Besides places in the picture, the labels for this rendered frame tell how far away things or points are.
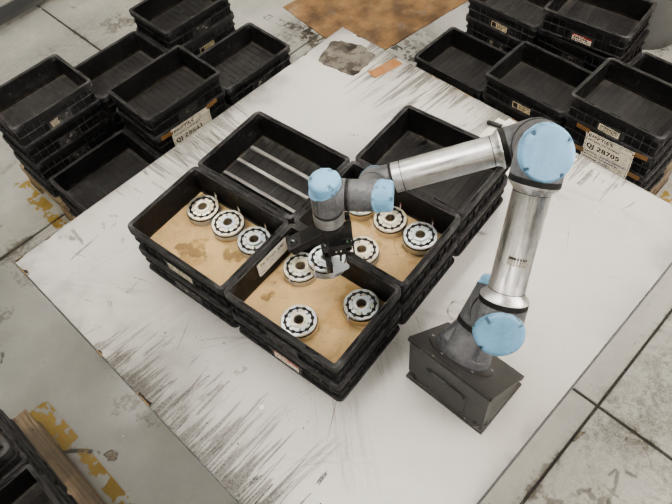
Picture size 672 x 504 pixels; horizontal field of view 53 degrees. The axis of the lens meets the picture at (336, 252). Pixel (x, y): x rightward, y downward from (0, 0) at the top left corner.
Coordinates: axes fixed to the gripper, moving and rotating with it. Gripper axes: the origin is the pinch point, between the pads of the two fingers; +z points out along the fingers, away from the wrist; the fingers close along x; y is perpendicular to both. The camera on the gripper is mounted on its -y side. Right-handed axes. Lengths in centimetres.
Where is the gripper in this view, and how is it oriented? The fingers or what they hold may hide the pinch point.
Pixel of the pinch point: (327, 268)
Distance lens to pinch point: 179.6
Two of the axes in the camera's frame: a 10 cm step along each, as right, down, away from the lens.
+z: 0.8, 5.8, 8.1
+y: 9.8, -2.0, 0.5
